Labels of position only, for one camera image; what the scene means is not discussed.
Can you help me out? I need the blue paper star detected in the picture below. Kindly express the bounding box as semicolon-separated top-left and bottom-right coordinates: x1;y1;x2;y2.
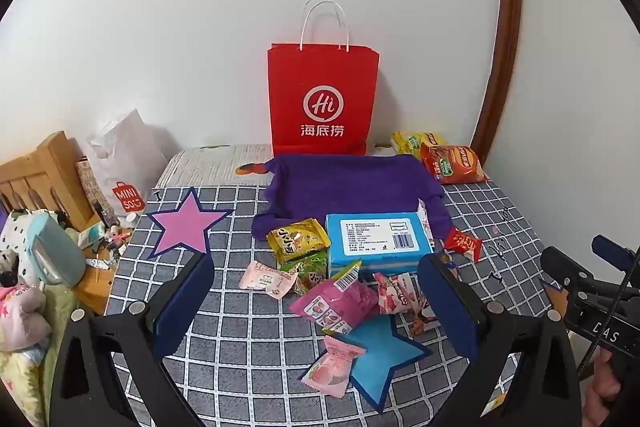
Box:
322;317;433;413

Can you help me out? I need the blue tissue pack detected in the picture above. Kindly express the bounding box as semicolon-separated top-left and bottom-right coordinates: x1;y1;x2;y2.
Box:
325;212;436;279

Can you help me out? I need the wooden nightstand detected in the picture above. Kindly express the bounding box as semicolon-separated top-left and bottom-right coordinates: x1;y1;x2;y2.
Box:
72;222;133;315

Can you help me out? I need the pale pink snack packet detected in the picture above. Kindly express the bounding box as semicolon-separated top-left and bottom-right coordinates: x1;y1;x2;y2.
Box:
239;261;299;300

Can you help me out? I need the green snack packet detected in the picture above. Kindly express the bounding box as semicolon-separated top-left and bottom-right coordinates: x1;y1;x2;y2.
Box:
277;249;331;295

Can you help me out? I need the magenta snack packet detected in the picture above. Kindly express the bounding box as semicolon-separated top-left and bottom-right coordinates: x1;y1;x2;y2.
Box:
289;259;381;334

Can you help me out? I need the red paper bag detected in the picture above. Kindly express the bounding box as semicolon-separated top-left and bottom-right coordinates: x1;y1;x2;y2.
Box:
266;0;381;158

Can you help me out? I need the yellow chips bag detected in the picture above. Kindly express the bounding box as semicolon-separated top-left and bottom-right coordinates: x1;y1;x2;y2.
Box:
391;130;448;158

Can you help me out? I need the yellow snack packet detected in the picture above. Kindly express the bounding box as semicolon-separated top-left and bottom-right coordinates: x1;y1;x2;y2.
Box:
266;218;331;258

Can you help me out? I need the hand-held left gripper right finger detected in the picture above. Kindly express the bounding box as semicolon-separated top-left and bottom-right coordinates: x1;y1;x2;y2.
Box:
417;252;585;427

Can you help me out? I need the purple towel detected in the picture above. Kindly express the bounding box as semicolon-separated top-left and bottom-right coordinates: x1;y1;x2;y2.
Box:
251;153;453;243

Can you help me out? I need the white plastic shopping bag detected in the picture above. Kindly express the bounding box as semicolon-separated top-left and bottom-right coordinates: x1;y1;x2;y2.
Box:
82;108;168;228

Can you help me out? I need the pink paper star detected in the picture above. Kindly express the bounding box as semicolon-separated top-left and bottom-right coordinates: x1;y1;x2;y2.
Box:
146;188;236;260

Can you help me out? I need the grey checkered bedsheet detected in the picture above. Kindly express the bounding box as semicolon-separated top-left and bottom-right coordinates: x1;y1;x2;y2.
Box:
42;179;571;427

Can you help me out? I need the pink cloth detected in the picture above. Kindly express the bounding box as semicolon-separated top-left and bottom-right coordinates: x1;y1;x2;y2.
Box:
0;284;53;353

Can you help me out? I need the orange chips bag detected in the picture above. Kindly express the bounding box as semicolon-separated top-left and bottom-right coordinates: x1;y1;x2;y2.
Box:
420;143;488;185

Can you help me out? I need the person's right hand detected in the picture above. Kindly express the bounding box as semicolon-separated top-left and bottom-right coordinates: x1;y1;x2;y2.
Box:
582;349;640;427

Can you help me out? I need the patterned paper bag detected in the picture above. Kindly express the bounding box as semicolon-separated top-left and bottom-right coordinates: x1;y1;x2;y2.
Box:
75;157;121;228

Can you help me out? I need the light blue appliance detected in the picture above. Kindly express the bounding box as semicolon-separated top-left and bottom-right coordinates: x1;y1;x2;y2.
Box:
25;212;87;288

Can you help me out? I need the white spotted cloth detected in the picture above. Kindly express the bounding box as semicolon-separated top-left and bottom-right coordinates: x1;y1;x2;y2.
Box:
0;207;51;288

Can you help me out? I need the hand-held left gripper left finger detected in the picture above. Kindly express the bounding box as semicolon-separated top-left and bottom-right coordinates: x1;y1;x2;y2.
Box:
50;249;216;427

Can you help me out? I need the peach print pink packet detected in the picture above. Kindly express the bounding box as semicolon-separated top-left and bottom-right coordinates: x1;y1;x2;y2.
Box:
299;335;368;399

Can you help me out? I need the brown wooden door frame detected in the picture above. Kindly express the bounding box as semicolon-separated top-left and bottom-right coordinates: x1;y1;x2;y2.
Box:
470;0;523;168

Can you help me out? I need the panda print snack packet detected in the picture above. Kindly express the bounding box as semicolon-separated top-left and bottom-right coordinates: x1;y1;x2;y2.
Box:
372;272;426;315

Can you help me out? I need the wooden bed headboard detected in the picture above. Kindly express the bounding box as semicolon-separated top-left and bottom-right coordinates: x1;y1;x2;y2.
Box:
0;130;101;233

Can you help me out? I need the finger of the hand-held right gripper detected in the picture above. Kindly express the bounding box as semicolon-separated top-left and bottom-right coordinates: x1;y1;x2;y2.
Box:
591;234;640;273
540;246;597;305

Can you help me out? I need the small red snack packet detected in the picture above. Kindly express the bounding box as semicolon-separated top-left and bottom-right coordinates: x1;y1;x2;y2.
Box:
442;228;483;262

